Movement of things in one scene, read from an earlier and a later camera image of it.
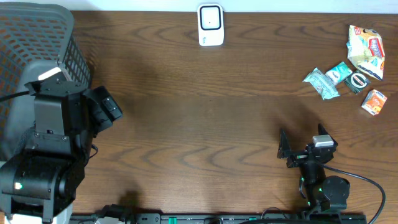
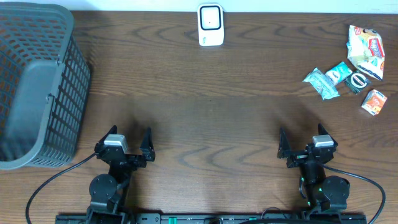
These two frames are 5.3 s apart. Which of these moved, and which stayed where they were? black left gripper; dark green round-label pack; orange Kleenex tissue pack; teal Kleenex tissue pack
Moved: black left gripper
Stayed: teal Kleenex tissue pack; orange Kleenex tissue pack; dark green round-label pack
